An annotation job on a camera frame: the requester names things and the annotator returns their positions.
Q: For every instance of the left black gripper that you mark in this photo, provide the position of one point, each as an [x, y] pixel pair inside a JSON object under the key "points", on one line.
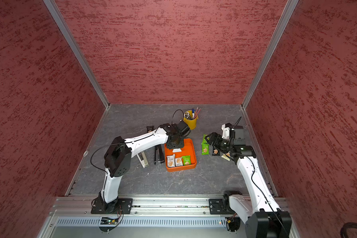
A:
{"points": [[181, 145]]}

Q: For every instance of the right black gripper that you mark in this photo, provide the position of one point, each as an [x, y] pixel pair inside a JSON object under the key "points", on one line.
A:
{"points": [[215, 143]]}

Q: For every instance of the cream yellow cookie packet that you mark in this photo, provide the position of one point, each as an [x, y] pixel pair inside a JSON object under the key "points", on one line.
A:
{"points": [[224, 156]]}

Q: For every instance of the black cookie packet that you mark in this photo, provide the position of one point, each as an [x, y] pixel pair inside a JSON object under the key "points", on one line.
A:
{"points": [[215, 152], [150, 128]]}

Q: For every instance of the orange plastic storage box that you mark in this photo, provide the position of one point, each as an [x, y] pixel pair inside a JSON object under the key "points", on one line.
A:
{"points": [[188, 150]]}

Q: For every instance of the white cookie packet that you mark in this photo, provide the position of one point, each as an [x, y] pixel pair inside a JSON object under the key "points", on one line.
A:
{"points": [[178, 162], [171, 161]]}

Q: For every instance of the green cookie packet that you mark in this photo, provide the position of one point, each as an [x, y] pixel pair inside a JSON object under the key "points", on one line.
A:
{"points": [[204, 139], [204, 149], [186, 160]]}

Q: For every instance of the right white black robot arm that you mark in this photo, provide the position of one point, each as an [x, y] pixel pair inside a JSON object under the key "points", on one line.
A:
{"points": [[265, 218]]}

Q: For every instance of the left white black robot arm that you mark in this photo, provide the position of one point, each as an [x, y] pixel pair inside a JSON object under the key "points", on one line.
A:
{"points": [[121, 151]]}

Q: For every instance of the black stapler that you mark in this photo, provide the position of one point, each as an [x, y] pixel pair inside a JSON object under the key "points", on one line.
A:
{"points": [[158, 155]]}

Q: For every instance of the yellow pen holder bucket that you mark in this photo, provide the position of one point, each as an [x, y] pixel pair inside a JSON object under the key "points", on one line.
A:
{"points": [[191, 123]]}

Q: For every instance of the pens in bucket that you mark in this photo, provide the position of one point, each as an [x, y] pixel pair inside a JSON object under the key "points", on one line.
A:
{"points": [[192, 114]]}

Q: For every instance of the beige small stapler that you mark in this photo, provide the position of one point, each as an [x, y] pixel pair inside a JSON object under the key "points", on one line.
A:
{"points": [[143, 159]]}

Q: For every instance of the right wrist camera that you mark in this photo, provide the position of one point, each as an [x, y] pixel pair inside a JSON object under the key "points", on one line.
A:
{"points": [[231, 131]]}

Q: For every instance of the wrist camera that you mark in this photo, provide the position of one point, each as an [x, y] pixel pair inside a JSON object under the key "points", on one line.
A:
{"points": [[183, 129], [231, 131]]}

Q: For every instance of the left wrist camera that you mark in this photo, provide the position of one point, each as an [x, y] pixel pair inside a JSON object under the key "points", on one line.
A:
{"points": [[183, 129]]}

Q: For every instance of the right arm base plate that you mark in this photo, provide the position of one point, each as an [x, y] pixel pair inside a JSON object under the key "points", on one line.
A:
{"points": [[223, 206]]}

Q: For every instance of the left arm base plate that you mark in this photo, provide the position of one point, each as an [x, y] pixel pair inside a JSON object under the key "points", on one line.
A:
{"points": [[120, 205]]}

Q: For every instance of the aluminium frame rail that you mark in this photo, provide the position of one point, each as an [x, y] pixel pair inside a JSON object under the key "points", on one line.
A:
{"points": [[150, 205]]}

